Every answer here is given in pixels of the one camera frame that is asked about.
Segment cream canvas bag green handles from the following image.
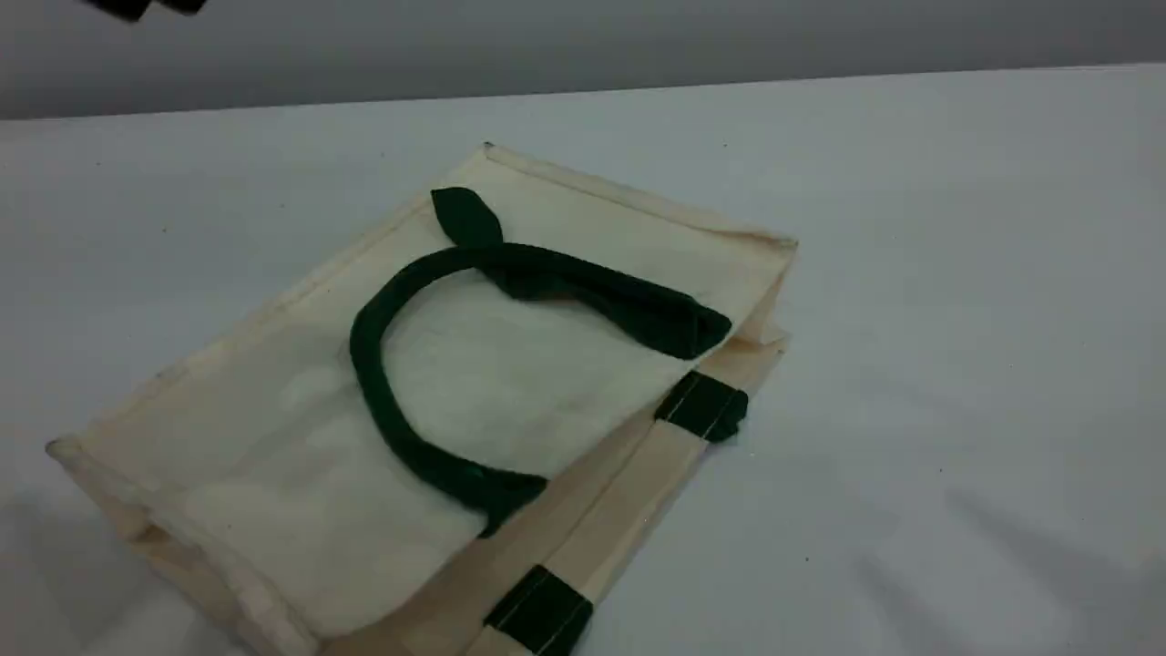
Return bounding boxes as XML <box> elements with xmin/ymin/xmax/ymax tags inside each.
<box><xmin>46</xmin><ymin>141</ymin><xmax>801</xmax><ymax>656</ymax></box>

